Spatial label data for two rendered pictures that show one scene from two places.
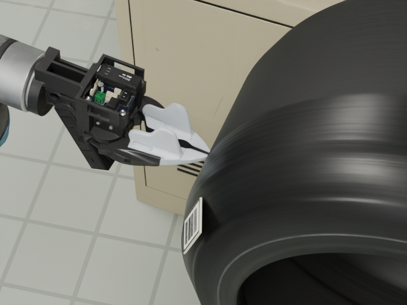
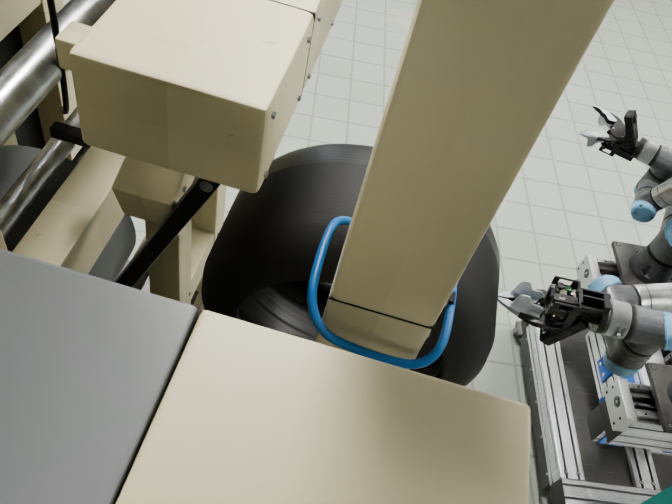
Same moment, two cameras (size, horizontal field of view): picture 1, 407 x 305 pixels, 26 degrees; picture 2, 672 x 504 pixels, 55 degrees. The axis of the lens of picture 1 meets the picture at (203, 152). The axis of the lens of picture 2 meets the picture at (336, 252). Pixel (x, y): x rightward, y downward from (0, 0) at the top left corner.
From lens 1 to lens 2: 1.43 m
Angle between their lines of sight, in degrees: 75
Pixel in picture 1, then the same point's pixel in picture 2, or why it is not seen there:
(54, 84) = (595, 296)
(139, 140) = (535, 294)
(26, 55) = (619, 309)
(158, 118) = (532, 308)
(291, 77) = (483, 251)
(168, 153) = (518, 291)
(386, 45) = not seen: hidden behind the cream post
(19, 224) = not seen: outside the picture
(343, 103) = not seen: hidden behind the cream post
